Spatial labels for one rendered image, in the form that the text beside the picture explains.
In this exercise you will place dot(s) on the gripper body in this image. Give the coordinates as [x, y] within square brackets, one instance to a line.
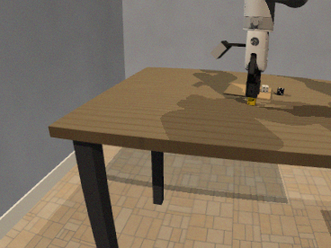
[261, 38]

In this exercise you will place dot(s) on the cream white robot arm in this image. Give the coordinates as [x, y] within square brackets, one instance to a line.
[262, 17]

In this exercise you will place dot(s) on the black die with white pips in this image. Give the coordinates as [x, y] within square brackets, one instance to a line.
[280, 91]

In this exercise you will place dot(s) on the tan mat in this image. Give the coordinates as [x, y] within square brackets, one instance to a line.
[240, 90]

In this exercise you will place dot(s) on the yellow die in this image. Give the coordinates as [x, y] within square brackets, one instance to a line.
[251, 101]

